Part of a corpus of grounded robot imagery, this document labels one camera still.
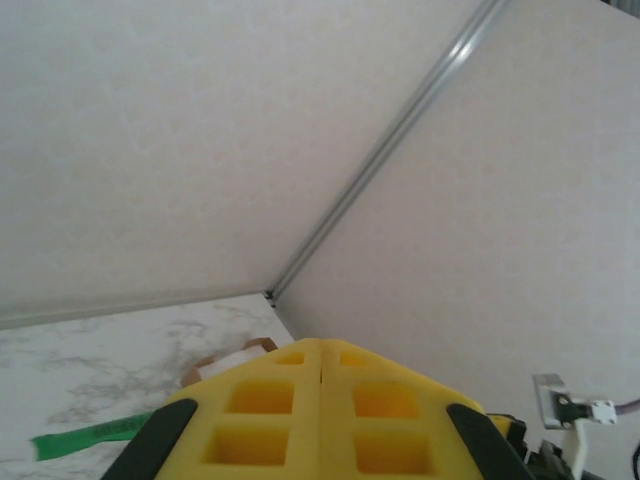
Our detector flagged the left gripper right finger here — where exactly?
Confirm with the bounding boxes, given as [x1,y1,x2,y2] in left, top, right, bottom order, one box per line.
[319,338,532,480]

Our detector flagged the green sugar stick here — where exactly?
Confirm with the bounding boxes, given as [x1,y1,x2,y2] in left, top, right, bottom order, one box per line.
[29,412,154,462]

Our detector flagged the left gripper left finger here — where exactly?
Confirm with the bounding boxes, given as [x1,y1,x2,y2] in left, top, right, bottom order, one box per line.
[102,338,321,480]

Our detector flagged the aluminium corner post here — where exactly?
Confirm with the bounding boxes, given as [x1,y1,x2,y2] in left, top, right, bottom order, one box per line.
[267,0,506,304]

